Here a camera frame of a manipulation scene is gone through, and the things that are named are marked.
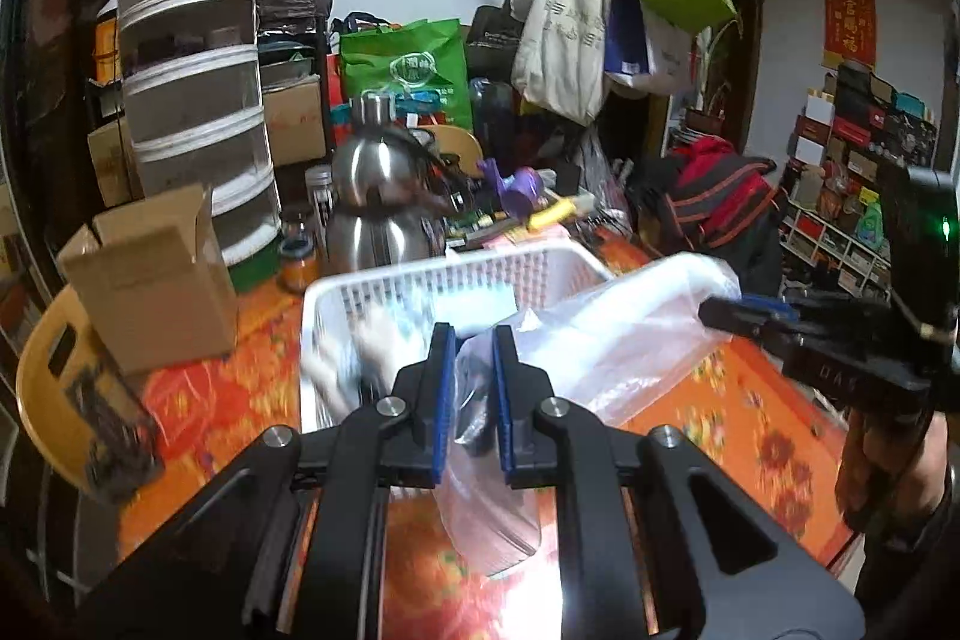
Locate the clear plastic bag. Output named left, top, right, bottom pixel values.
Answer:
left=434, top=253, right=742, bottom=575

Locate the person's right hand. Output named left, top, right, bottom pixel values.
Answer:
left=835, top=409, right=950, bottom=533

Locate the cluttered white shelf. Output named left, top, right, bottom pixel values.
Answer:
left=779, top=62, right=937, bottom=299

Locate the red floral tablecloth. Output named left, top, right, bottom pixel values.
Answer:
left=117, top=241, right=850, bottom=638

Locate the red black jacket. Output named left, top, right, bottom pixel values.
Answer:
left=626, top=136, right=784, bottom=298

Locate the white perforated plastic basket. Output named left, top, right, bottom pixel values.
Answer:
left=299, top=239, right=613, bottom=434

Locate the orange glass jar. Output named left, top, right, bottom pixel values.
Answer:
left=278, top=234, right=320, bottom=294

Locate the purple plastic scoop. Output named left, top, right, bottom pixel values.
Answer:
left=477, top=159, right=544, bottom=220

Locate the stainless steel kettle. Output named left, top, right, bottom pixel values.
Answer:
left=325, top=91, right=472, bottom=275

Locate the beige canvas tote bag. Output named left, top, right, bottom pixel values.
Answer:
left=512, top=0, right=608, bottom=127

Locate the brown cardboard box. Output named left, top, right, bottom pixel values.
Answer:
left=57, top=184, right=238, bottom=375

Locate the yellow wooden chair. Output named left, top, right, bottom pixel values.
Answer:
left=16, top=286, right=140, bottom=502

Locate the green shopping bag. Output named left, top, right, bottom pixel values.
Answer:
left=338, top=18, right=472, bottom=130

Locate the red wall scroll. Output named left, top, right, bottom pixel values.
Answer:
left=823, top=0, right=877, bottom=68

